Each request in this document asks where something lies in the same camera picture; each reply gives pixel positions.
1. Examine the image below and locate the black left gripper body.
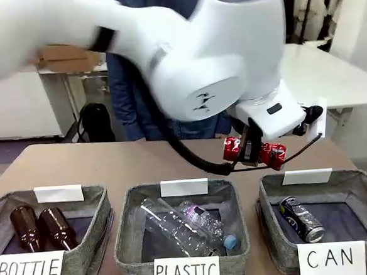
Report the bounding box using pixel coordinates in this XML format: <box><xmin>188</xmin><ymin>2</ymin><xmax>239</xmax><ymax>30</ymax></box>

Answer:
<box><xmin>244</xmin><ymin>116</ymin><xmax>265</xmax><ymax>146</ymax></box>

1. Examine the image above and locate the crushed red drink can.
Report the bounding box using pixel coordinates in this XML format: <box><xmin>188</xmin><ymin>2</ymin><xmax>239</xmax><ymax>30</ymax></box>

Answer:
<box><xmin>222</xmin><ymin>132</ymin><xmax>290</xmax><ymax>175</ymax></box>

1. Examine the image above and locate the dark blue drink can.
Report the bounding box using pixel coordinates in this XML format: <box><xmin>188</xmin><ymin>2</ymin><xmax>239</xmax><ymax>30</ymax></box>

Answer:
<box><xmin>278</xmin><ymin>193</ymin><xmax>326</xmax><ymax>245</ymax></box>

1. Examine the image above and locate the clear bottle blue cap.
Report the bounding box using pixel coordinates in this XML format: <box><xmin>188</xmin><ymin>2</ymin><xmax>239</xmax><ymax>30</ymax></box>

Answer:
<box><xmin>178</xmin><ymin>197</ymin><xmax>241</xmax><ymax>252</ymax></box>

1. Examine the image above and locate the large clear plastic bottle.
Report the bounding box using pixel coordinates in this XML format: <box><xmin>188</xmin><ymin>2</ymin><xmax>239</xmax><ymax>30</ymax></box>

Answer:
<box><xmin>140</xmin><ymin>193</ymin><xmax>226</xmax><ymax>262</ymax></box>

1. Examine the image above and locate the brown glass bottle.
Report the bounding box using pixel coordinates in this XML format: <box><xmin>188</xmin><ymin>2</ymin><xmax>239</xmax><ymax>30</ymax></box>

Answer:
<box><xmin>36</xmin><ymin>206</ymin><xmax>79</xmax><ymax>252</ymax></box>
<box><xmin>9</xmin><ymin>205</ymin><xmax>44</xmax><ymax>254</ymax></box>

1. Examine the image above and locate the grey fabric basket can sign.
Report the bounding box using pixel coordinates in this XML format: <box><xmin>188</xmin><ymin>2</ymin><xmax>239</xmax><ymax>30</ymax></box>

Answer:
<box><xmin>253</xmin><ymin>165</ymin><xmax>367</xmax><ymax>275</ymax></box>

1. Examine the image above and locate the white paper sign CAN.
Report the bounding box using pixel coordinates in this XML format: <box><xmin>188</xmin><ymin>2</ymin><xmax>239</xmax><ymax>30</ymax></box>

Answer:
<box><xmin>297</xmin><ymin>239</ymin><xmax>367</xmax><ymax>275</ymax></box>

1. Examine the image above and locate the grey fabric basket plastic sign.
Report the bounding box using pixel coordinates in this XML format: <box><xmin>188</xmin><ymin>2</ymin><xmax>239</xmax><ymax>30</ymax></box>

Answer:
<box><xmin>108</xmin><ymin>175</ymin><xmax>254</xmax><ymax>275</ymax></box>

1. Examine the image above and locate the grey fabric basket bottle sign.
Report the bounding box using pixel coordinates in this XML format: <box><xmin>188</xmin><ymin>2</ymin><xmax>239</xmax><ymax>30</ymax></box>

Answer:
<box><xmin>0</xmin><ymin>183</ymin><xmax>118</xmax><ymax>275</ymax></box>

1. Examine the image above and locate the blank white card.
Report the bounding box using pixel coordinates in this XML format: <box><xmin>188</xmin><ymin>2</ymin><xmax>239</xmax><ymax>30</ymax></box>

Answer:
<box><xmin>281</xmin><ymin>168</ymin><xmax>334</xmax><ymax>186</ymax></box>
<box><xmin>160</xmin><ymin>178</ymin><xmax>209</xmax><ymax>198</ymax></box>
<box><xmin>33</xmin><ymin>183</ymin><xmax>85</xmax><ymax>205</ymax></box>

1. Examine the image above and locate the white table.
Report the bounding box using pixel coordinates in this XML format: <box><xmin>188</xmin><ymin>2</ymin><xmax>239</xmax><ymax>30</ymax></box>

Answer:
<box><xmin>276</xmin><ymin>37</ymin><xmax>367</xmax><ymax>114</ymax></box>

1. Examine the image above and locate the person in denim shirt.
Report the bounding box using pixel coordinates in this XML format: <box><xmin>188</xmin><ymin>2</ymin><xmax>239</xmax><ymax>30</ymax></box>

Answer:
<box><xmin>104</xmin><ymin>43</ymin><xmax>234</xmax><ymax>146</ymax></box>

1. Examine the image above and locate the black tripod pole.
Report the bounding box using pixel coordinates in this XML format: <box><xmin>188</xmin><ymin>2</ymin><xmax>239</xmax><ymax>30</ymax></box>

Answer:
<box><xmin>295</xmin><ymin>0</ymin><xmax>322</xmax><ymax>45</ymax></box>

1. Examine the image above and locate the white paper sign PLASTIC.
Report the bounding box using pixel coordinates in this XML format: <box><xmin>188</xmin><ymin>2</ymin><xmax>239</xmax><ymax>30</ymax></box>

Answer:
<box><xmin>151</xmin><ymin>253</ymin><xmax>221</xmax><ymax>275</ymax></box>

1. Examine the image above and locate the black backpack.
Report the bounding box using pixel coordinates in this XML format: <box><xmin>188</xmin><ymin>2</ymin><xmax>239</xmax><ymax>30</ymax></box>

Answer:
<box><xmin>76</xmin><ymin>101</ymin><xmax>118</xmax><ymax>144</ymax></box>

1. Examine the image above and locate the flat cardboard box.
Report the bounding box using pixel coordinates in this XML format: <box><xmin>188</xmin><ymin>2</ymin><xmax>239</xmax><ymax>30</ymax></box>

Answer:
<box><xmin>27</xmin><ymin>51</ymin><xmax>103</xmax><ymax>75</ymax></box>
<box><xmin>35</xmin><ymin>41</ymin><xmax>96</xmax><ymax>64</ymax></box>

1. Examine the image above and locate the white cabinet wooden top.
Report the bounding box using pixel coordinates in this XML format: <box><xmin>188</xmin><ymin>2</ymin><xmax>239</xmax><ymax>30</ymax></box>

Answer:
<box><xmin>0</xmin><ymin>62</ymin><xmax>77</xmax><ymax>143</ymax></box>

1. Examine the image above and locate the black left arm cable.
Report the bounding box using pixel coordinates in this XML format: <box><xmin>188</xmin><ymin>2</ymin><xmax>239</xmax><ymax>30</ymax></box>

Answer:
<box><xmin>133</xmin><ymin>60</ymin><xmax>327</xmax><ymax>181</ymax></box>

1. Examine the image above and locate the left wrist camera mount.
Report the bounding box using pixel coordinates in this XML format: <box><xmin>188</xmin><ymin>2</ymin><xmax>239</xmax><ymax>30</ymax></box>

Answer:
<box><xmin>290</xmin><ymin>97</ymin><xmax>330</xmax><ymax>144</ymax></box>

